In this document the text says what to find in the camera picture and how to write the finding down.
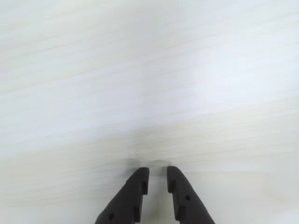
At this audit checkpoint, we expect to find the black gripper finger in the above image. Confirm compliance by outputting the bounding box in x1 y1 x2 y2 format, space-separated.
166 165 216 224
94 167 150 224

